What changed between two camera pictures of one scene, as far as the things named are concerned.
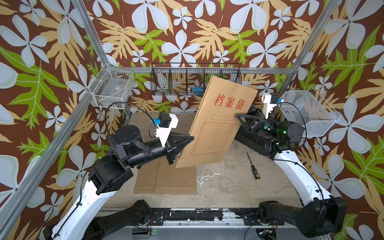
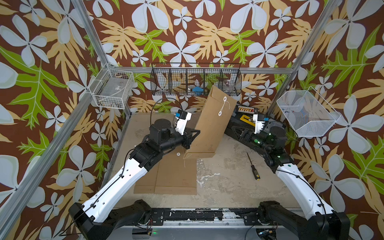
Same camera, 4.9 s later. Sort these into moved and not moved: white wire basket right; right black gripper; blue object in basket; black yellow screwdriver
Moved: right black gripper
Not moved: blue object in basket; black yellow screwdriver; white wire basket right
